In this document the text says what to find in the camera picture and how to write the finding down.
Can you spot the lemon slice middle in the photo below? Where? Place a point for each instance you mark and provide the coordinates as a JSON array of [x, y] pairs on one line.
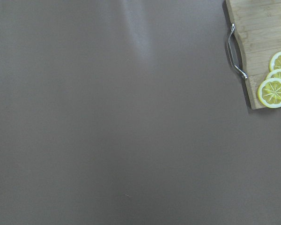
[[276, 73]]

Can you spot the bamboo cutting board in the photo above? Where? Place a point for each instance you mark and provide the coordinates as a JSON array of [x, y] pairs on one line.
[[256, 26]]

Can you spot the lemon slice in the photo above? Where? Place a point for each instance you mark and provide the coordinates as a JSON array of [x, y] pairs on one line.
[[276, 73], [275, 62]]

